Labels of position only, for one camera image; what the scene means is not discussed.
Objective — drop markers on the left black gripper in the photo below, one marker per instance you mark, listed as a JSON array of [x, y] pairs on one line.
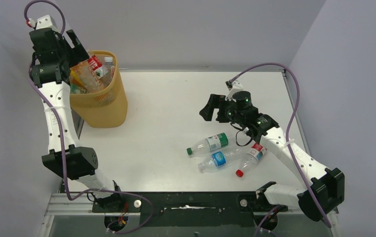
[[77, 55]]

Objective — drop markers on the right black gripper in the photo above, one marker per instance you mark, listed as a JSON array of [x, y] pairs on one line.
[[221, 112]]

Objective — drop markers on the red cap bottle corner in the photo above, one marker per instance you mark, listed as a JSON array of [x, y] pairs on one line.
[[97, 66]]

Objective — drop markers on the green cap water bottle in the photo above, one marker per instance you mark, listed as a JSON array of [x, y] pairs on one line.
[[210, 144]]

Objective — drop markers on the blue label clear bottle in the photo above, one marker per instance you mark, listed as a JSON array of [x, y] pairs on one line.
[[219, 159]]

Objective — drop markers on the orange drink bottle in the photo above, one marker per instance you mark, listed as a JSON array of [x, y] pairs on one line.
[[88, 77]]

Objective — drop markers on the yellow juice bottle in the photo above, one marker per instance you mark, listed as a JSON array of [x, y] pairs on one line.
[[76, 86]]

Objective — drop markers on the small blue label bottle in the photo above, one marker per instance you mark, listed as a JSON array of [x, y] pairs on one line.
[[109, 70]]

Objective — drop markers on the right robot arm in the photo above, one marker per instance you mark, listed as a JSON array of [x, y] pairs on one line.
[[322, 188]]

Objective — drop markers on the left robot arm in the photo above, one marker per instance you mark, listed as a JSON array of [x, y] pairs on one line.
[[50, 70]]

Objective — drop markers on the yellow mesh waste bin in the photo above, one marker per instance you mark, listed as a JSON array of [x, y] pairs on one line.
[[106, 108]]

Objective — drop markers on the red label bottle near right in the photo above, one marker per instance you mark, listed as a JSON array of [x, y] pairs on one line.
[[250, 159]]

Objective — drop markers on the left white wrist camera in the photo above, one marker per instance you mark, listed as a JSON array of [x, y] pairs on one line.
[[44, 22]]

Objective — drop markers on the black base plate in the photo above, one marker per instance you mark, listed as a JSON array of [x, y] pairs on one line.
[[187, 209]]

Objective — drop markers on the aluminium rail frame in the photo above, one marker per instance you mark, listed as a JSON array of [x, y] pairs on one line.
[[66, 218]]

